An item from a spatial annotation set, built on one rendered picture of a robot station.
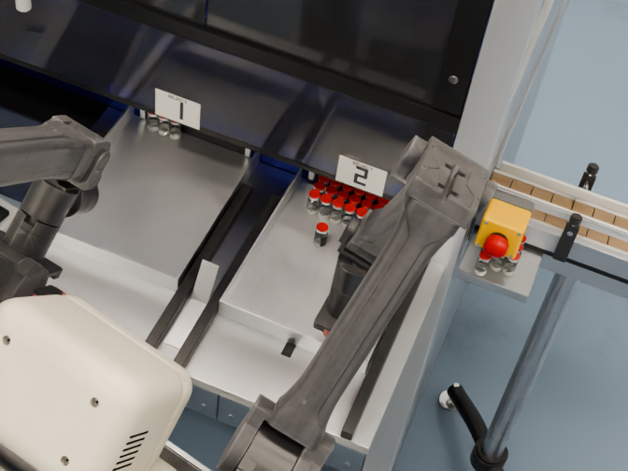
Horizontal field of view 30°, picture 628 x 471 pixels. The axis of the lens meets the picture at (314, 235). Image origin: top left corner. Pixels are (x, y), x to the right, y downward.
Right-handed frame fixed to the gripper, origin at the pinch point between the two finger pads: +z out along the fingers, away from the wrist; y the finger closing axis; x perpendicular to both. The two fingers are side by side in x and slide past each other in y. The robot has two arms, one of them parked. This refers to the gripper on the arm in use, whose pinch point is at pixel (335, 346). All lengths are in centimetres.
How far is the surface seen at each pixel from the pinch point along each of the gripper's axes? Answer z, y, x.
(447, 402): 82, 69, -18
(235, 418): 74, 34, 25
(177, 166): -0.1, 25.1, 41.2
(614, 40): 67, 232, -23
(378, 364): 0.4, 0.3, -7.5
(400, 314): -0.7, 11.3, -7.1
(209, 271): -2.3, 2.5, 23.7
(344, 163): -15.7, 24.5, 10.8
